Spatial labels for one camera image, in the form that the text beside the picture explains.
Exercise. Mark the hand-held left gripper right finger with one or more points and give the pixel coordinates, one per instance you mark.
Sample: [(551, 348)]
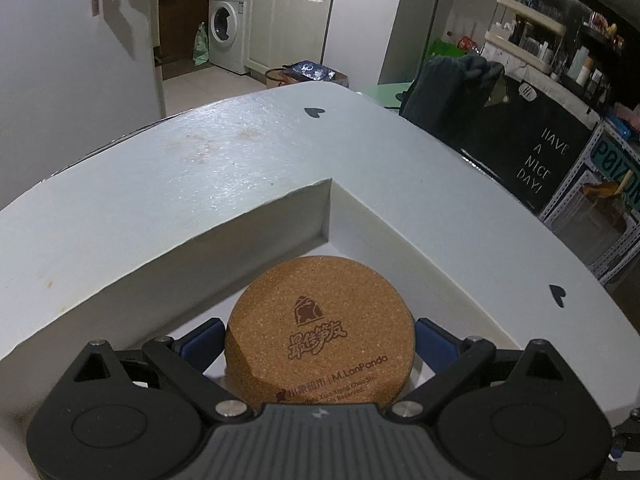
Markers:
[(433, 346)]

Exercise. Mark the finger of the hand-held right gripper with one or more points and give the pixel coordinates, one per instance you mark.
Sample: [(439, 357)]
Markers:
[(627, 435)]

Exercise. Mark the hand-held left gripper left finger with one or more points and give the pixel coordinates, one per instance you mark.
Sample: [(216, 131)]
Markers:
[(200, 346)]

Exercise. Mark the shallow white cardboard box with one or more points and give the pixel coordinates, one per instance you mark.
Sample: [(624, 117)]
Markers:
[(400, 272)]

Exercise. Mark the round cork coaster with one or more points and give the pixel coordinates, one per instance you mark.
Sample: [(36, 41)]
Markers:
[(320, 320)]

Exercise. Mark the black heart sticker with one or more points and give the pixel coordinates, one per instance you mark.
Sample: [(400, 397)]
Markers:
[(556, 294), (314, 111)]

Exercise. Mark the perforated metal rack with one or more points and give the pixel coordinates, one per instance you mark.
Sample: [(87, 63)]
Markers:
[(590, 210)]

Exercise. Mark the black chalkboard sign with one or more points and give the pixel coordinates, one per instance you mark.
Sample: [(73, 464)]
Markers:
[(540, 155)]

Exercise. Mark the dark knitted cloth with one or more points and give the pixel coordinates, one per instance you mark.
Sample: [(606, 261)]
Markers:
[(445, 90)]

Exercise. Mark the green number plate sign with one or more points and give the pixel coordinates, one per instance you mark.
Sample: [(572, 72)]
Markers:
[(617, 165)]

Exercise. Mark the blue patterned bag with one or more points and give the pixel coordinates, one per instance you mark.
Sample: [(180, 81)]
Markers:
[(312, 71)]

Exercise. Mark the green plastic bag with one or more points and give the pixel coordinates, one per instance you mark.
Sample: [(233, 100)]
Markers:
[(201, 45)]

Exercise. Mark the white washing machine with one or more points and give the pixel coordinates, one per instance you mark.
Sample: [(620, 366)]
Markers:
[(225, 30)]

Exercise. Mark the grey mop pole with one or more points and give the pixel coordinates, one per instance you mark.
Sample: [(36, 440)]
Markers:
[(432, 15)]

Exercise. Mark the white kitchen cabinet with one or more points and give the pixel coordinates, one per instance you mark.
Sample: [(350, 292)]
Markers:
[(287, 25)]

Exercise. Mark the white wall shelves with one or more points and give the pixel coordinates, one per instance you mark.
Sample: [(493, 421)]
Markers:
[(530, 35)]

